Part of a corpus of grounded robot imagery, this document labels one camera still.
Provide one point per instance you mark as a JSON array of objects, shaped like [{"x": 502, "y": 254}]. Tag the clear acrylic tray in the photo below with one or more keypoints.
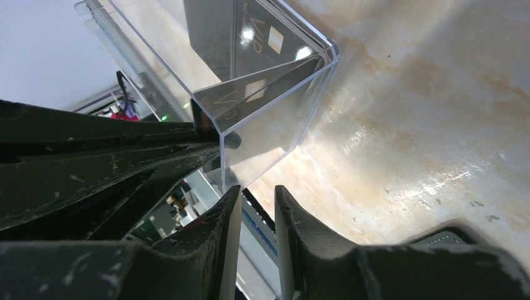
[{"x": 149, "y": 41}]

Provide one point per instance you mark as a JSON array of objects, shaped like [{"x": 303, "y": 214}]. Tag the black leather card holder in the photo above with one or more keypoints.
[{"x": 446, "y": 235}]

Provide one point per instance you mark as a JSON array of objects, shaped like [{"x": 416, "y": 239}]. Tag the black VIP card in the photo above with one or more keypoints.
[{"x": 223, "y": 105}]

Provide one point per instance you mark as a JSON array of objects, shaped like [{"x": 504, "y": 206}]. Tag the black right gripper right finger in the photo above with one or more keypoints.
[{"x": 316, "y": 262}]

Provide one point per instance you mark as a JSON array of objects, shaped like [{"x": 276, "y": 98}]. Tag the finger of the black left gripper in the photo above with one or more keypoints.
[{"x": 72, "y": 176}]

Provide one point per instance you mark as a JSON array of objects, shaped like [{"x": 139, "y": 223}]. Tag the black VIP card underneath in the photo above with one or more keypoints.
[{"x": 236, "y": 38}]

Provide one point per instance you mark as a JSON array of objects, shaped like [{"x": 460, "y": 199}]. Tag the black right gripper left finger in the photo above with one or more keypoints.
[{"x": 197, "y": 262}]

